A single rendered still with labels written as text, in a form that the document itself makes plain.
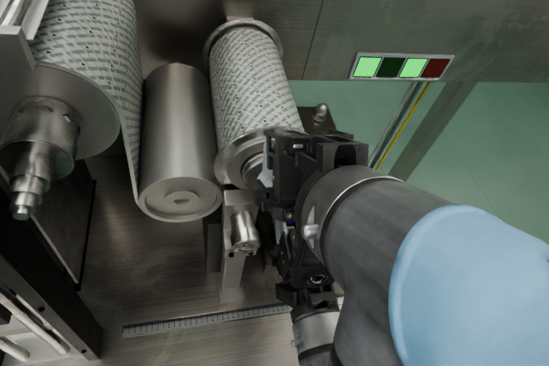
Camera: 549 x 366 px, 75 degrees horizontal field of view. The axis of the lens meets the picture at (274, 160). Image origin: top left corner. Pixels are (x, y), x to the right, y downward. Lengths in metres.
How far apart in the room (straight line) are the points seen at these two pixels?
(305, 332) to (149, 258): 0.40
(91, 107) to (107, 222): 0.48
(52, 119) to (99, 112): 0.05
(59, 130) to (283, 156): 0.22
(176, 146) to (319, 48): 0.40
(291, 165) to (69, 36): 0.27
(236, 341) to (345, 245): 0.58
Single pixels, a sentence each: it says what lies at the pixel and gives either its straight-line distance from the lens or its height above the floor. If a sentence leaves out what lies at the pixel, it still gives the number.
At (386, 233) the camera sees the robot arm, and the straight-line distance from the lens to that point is 0.17.
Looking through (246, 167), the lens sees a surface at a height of 1.27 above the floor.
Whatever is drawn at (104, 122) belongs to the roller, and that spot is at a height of 1.33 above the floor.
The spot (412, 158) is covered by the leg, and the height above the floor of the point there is 0.63.
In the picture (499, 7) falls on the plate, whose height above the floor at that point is 1.34.
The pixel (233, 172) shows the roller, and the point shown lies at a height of 1.24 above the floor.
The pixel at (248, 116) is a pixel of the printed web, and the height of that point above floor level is 1.31.
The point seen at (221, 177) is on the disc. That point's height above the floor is 1.23.
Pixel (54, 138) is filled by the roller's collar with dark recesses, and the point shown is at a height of 1.36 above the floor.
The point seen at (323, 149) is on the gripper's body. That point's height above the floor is 1.45.
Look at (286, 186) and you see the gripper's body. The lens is 0.32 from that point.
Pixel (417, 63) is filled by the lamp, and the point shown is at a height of 1.20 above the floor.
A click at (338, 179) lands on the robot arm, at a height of 1.46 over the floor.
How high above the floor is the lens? 1.63
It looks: 49 degrees down
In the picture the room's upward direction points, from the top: 14 degrees clockwise
